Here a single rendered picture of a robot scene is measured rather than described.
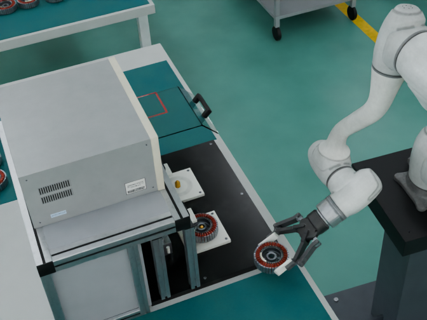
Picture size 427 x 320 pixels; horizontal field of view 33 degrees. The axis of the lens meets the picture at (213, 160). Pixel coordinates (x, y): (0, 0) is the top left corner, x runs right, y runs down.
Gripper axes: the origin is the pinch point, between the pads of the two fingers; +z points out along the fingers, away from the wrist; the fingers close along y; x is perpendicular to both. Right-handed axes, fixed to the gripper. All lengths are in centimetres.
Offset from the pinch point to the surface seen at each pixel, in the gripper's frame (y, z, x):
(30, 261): 37, 66, 30
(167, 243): 19.1, 24.9, 14.6
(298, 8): 228, -78, -118
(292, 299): -12.7, 2.9, -6.8
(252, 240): 12.9, 3.8, -3.9
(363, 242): 52, -21, -107
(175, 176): 52, 15, 4
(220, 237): 17.6, 11.4, 1.9
